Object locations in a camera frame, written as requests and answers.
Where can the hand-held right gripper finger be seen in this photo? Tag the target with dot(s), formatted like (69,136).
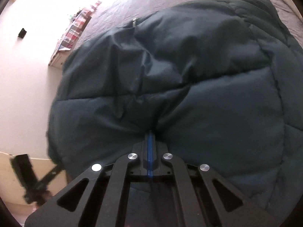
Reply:
(148,146)
(151,146)

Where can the dark wall switch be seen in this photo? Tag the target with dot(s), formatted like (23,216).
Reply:
(22,33)

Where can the dark green quilted jacket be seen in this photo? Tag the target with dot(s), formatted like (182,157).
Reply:
(189,75)

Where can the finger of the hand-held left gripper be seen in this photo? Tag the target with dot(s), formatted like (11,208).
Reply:
(51,173)

